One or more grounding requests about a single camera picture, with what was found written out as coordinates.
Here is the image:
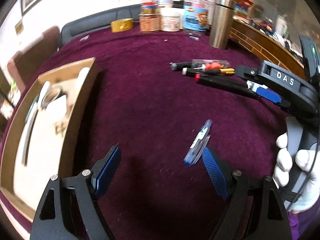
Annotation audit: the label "clear packet orange pieces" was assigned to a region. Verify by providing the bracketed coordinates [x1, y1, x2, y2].
[191, 59, 230, 71]

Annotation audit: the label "blue clear pen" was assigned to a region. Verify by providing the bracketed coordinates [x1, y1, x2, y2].
[183, 119, 213, 166]

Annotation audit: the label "black marker grey cap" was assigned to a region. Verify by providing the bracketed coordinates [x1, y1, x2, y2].
[170, 62, 192, 71]

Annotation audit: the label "white gloved right hand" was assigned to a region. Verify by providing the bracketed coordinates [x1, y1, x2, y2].
[272, 132, 320, 214]

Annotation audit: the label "wooden brick pattern cabinet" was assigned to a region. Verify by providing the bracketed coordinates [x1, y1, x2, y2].
[229, 20, 305, 79]

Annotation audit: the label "stainless steel thermos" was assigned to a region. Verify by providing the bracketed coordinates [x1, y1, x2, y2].
[209, 0, 236, 49]

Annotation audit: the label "cardboard tray box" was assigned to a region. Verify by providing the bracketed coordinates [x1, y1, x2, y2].
[1, 57, 98, 223]

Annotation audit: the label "blue label plastic jar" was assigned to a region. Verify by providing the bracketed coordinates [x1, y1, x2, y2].
[183, 0, 209, 31]

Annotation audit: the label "white label jar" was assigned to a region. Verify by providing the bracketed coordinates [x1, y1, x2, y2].
[160, 7, 180, 32]

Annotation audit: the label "black tape roll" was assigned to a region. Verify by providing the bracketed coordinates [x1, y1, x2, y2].
[41, 86, 63, 109]

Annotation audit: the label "orange label jar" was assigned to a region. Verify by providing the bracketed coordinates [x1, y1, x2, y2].
[139, 14, 160, 33]

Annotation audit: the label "stacked tape rolls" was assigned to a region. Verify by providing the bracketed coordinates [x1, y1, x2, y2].
[140, 0, 159, 15]

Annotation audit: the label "brown armchair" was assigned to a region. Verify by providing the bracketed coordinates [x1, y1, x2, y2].
[7, 26, 60, 93]

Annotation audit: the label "yellow tape roll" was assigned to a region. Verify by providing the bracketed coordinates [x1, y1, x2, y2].
[111, 18, 133, 33]

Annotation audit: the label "black leather sofa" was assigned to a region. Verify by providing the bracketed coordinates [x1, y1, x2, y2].
[57, 4, 140, 48]

